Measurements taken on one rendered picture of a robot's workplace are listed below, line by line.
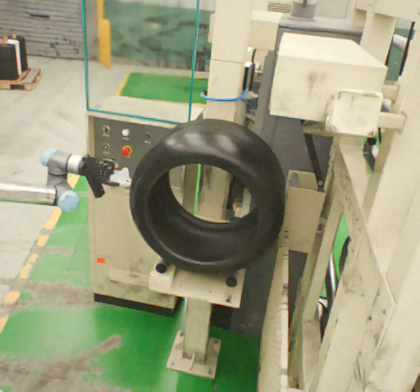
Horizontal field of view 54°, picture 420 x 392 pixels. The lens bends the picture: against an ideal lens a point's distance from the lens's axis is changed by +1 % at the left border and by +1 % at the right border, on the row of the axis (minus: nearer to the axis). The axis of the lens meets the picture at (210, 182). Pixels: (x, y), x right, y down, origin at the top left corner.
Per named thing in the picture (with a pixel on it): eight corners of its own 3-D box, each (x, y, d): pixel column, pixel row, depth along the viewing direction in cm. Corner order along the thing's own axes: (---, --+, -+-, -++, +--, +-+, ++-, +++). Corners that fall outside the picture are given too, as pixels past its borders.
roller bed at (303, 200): (278, 225, 198) (289, 169, 185) (308, 230, 196) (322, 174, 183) (276, 247, 180) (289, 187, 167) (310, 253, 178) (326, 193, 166)
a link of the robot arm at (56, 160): (49, 164, 164) (51, 144, 161) (75, 171, 163) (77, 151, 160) (38, 170, 157) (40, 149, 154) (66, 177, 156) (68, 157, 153)
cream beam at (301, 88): (275, 73, 155) (281, 32, 149) (342, 82, 152) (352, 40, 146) (266, 116, 101) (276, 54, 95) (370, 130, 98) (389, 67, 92)
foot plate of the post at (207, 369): (178, 331, 248) (178, 326, 247) (221, 340, 245) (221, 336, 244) (166, 368, 224) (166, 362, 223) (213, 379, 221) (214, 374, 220)
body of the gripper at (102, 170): (109, 166, 151) (79, 158, 152) (107, 186, 155) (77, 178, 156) (117, 159, 158) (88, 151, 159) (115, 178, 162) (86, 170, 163)
